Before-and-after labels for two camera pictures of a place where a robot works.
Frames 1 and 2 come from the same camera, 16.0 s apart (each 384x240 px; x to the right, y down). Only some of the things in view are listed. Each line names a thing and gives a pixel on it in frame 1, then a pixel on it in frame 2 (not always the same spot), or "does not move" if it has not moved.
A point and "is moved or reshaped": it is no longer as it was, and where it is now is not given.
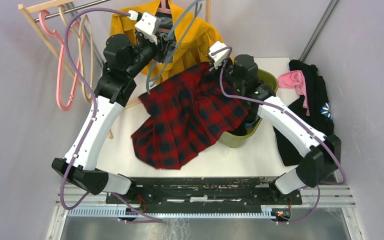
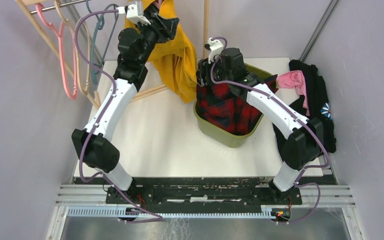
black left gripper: x=164 y=43 → x=164 y=28
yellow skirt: x=191 y=44 → x=175 y=59
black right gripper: x=229 y=61 → x=218 y=61
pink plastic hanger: x=55 y=35 → x=49 y=24
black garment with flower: x=321 y=118 does not move
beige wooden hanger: x=78 y=33 → x=66 y=19
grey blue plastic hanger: x=171 y=29 → x=100 y=26
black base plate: x=206 y=192 does not move
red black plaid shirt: x=179 y=114 is moved or reshaped
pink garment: x=295 y=79 does not move
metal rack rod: x=73 y=10 → x=52 y=7
